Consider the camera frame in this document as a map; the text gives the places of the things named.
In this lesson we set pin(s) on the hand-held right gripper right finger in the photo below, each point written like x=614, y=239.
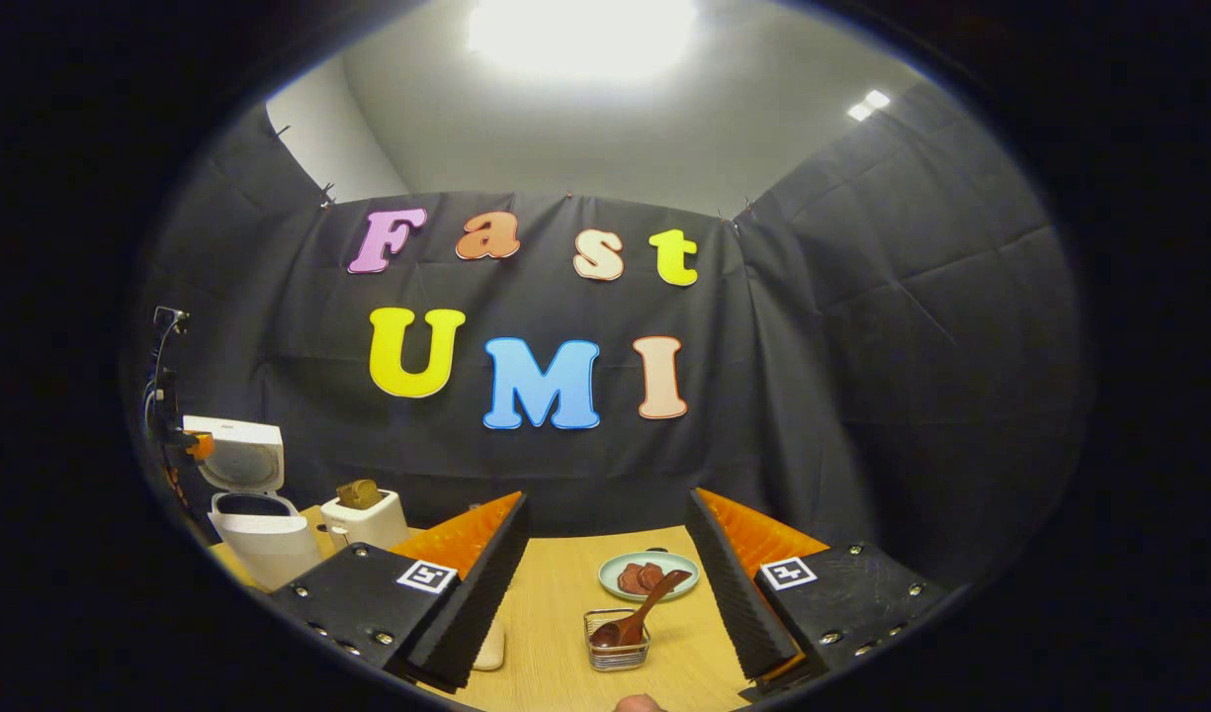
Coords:
x=729, y=593

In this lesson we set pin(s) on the pale green plate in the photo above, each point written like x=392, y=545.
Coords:
x=676, y=574

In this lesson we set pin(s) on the white toaster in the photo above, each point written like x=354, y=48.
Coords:
x=368, y=524

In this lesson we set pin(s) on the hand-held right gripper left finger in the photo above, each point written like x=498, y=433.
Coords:
x=476, y=608

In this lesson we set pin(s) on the small ceiling light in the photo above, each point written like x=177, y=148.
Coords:
x=867, y=104

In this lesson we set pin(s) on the large ceiling light panel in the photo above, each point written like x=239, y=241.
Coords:
x=580, y=35

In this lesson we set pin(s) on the red meat slice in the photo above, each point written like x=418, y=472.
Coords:
x=652, y=574
x=631, y=581

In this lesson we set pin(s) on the brown bread slice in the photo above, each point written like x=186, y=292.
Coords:
x=360, y=494

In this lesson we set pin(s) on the black backdrop cloth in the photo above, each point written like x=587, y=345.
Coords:
x=813, y=396

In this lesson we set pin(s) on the white rice cooker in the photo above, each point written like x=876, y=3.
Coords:
x=269, y=544

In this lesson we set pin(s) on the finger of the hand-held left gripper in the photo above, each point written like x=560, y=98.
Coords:
x=202, y=447

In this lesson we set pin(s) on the brown wooden spoon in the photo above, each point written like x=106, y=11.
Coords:
x=630, y=618

